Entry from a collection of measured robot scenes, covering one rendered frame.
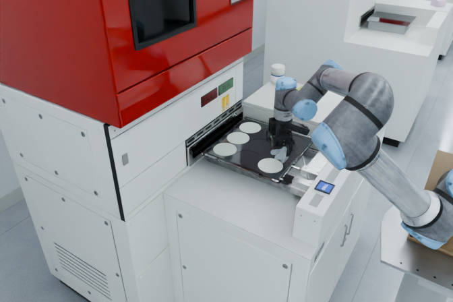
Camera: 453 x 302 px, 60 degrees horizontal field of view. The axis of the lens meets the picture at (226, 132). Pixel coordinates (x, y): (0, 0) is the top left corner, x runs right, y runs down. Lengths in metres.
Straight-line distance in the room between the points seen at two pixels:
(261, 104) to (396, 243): 0.85
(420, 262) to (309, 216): 0.38
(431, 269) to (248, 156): 0.76
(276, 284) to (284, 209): 0.27
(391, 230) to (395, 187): 0.45
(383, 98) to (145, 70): 0.69
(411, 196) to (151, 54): 0.84
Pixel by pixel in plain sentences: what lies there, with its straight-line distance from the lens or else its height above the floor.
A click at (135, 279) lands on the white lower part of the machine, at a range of 1.73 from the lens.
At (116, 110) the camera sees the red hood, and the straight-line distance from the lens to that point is 1.20.
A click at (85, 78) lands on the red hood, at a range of 1.25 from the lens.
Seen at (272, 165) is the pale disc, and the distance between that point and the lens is 1.60.
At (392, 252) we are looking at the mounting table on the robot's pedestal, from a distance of 1.47.
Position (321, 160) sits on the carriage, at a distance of 1.70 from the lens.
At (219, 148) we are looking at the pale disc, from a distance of 1.69.
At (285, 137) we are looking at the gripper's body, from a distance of 1.51.
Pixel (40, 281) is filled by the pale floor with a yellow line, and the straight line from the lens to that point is 2.55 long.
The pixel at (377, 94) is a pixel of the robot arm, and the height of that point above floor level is 1.43.
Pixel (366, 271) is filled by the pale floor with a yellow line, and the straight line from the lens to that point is 2.50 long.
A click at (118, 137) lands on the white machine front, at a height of 1.17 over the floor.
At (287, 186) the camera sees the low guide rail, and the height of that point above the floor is 0.85.
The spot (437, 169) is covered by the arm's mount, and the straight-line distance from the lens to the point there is 1.48.
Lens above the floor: 1.84
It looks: 31 degrees down
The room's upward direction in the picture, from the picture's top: straight up
